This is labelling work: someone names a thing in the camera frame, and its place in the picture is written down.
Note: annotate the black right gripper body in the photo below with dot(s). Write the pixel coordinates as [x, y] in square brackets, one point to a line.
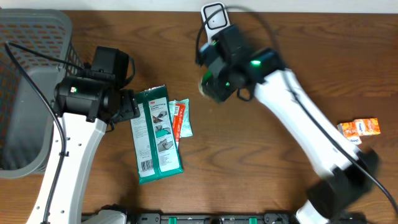
[226, 85]

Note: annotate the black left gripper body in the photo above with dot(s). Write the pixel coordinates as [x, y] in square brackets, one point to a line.
[132, 108]

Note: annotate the green lid cream jar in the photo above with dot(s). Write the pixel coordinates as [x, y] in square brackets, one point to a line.
[202, 83]

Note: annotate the teal and orange sachet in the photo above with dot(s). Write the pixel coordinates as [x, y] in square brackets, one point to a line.
[179, 111]

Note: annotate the green 3M gloves package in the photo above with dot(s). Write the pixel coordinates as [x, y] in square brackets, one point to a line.
[154, 140]

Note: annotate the grey plastic mesh basket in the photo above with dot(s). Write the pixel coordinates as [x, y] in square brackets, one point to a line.
[48, 57]

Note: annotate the orange tissue packet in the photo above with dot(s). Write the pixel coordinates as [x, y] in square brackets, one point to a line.
[350, 132]

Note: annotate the small orange box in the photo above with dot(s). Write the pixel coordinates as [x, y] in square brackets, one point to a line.
[367, 127]

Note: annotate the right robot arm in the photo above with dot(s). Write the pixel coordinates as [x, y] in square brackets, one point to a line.
[346, 173]

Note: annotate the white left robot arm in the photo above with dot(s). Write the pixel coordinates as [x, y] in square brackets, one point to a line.
[84, 107]

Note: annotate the white barcode scanner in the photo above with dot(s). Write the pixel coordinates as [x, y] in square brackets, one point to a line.
[218, 18]

